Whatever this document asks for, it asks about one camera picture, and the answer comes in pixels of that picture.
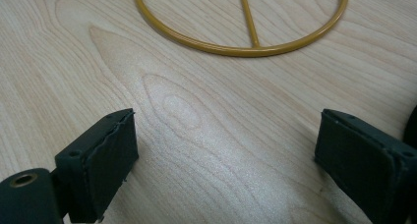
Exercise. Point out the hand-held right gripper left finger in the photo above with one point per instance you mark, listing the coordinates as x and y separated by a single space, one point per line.
98 165

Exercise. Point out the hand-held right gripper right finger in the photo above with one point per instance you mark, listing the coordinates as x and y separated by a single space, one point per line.
364 165

